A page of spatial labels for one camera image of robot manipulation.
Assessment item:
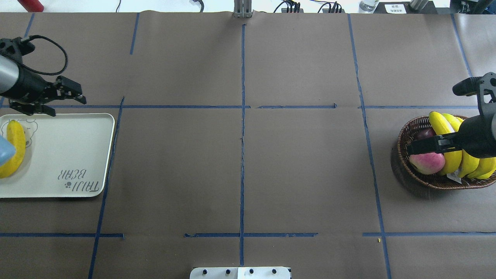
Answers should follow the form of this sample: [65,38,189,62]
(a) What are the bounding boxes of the pink red apple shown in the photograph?
[408,152,445,175]

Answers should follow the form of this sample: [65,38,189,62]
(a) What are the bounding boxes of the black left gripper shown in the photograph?
[9,68,87,117]

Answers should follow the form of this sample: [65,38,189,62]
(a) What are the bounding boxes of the ripe yellow banana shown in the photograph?
[0,120,26,179]

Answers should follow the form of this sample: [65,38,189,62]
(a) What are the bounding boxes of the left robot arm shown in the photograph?
[0,35,87,117]

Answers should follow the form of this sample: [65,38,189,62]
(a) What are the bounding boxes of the aluminium frame post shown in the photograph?
[233,0,253,18]

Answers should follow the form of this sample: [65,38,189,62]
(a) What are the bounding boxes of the wicker fruit basket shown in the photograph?
[390,116,495,194]

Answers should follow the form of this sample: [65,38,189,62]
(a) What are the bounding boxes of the red cylinder bottle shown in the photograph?
[18,0,45,12]

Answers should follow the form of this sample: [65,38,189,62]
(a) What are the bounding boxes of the white bear tray plate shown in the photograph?
[0,113,115,198]

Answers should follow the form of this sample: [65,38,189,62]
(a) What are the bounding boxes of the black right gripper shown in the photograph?
[406,114,496,158]

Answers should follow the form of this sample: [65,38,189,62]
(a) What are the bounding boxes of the dark red apple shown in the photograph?
[414,127,436,141]

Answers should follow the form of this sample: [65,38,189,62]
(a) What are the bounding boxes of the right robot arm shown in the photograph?
[406,72,496,159]

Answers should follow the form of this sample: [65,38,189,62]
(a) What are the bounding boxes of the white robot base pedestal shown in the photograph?
[189,266,292,279]

